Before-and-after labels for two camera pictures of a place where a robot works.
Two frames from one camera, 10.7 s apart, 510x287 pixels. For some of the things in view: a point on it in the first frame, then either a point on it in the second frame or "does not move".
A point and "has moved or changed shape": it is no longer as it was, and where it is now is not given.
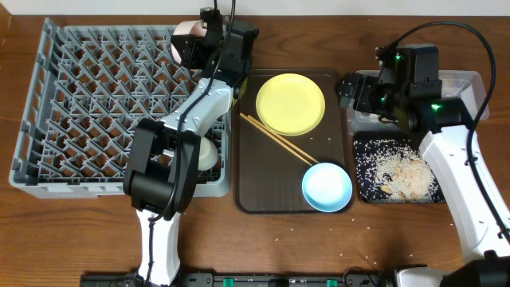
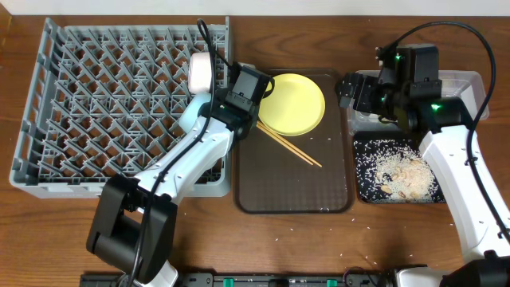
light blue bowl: (327, 186) has moved or changed shape
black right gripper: (351, 80) does not move
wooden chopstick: (284, 139) does not move
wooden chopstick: (276, 139) does not move
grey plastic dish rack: (89, 87) does not move
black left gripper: (185, 49) → (265, 85)
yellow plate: (290, 104) does not move
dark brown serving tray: (268, 177) does not move
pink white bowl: (189, 27) has moved or changed shape
